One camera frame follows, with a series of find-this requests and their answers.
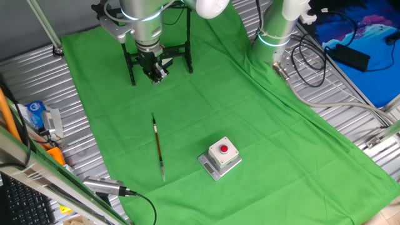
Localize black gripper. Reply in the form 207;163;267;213
137;49;172;84

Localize brown brush with clear cap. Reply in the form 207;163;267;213
151;112;166;182

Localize black pen rack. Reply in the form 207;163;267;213
91;0;194;87

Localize silver digital scale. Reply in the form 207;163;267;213
197;152;243;182

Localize green cloth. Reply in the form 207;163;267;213
60;1;400;225

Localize white red-button box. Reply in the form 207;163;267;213
207;136;240;169

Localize blue tissue pack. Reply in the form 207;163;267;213
24;100;48;131

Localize orange box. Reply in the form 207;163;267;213
46;146;66;166

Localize orange pole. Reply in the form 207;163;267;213
0;87;23;143

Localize black keyboard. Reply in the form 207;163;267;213
0;174;56;225

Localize black power adapter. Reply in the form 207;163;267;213
326;43;372;73

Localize blue patterned mat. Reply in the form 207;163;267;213
309;0;400;109

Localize black mouse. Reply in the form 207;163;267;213
386;31;400;46

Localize wrist camera on silver bracket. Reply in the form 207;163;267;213
99;14;134;44

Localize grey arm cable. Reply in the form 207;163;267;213
104;0;176;24

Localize aluminium frame strut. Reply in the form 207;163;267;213
365;120;400;149
26;0;65;59

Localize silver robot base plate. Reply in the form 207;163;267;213
271;46;299;83

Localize black camera cable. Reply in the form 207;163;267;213
120;186;158;225

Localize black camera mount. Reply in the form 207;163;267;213
95;192;113;208

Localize aluminium frame bar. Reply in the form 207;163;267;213
0;124;131;225

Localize white cable connector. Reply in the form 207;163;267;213
299;9;318;26

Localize black looped cables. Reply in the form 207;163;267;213
290;32;329;89

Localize grey hose cable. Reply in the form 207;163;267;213
273;62;400;126

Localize black plug cable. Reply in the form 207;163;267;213
321;9;359;48

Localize black adapter cable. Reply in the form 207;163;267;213
365;40;396;73

